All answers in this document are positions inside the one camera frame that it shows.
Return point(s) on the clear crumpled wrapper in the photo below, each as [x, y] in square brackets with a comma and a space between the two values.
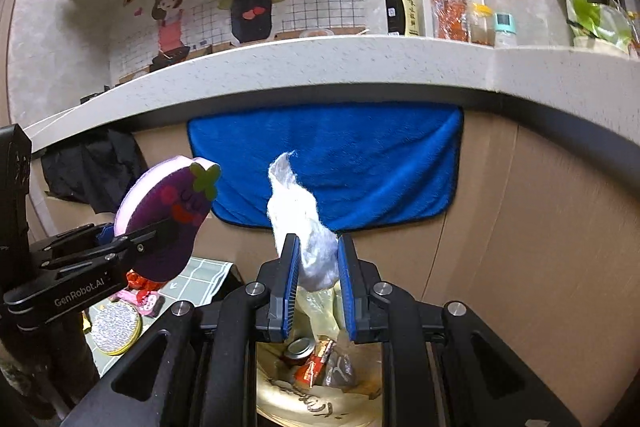
[339, 371]

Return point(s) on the green grid mat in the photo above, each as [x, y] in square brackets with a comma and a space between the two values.
[200, 277]

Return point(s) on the pink and red packet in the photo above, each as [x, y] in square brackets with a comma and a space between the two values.
[144, 299]

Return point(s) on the glass jar with metal lid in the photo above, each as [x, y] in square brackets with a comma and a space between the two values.
[299, 349]

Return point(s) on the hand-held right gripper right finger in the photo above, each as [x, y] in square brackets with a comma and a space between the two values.
[346, 292]

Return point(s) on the blue towel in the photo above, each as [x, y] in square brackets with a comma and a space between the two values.
[350, 147]

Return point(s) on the black cloth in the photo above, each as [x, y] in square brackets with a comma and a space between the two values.
[100, 167]

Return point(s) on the round glittery gold-rimmed disc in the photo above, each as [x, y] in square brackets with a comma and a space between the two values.
[114, 322]

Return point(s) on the purple eggplant sponge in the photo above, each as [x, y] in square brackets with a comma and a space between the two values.
[165, 202]

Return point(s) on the dark soy sauce bottle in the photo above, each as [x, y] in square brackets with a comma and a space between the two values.
[400, 7]

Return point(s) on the green and white plastic bag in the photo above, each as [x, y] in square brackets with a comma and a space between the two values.
[592, 17]

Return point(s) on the bin with yellow bag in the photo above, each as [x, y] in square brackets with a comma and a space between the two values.
[320, 402]

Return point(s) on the cartoon wall poster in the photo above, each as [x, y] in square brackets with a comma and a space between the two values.
[210, 32]

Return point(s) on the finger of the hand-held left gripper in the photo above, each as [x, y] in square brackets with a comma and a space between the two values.
[150, 238]
[106, 233]

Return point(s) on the white and teal timer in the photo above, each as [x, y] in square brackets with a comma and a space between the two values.
[505, 29]

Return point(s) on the wooden kitchen cabinet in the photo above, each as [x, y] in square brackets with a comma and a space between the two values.
[500, 232]

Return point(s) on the red snack packet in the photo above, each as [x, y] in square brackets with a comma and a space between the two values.
[312, 364]

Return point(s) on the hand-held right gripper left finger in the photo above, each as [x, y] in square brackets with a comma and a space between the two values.
[291, 292]

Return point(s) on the flat cardboard box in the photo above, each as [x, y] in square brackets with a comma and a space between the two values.
[350, 32]

